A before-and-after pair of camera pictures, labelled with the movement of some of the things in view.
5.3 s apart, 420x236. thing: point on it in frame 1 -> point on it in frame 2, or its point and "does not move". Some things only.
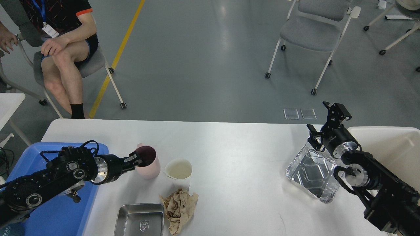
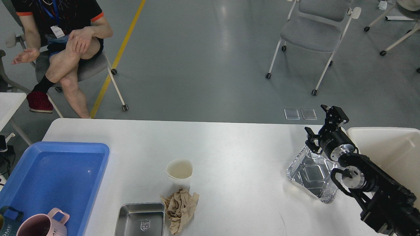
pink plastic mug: (150, 169) -> (43, 225)
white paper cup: (177, 172) does not move
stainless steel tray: (142, 219) does not move
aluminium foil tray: (313, 170) does not move
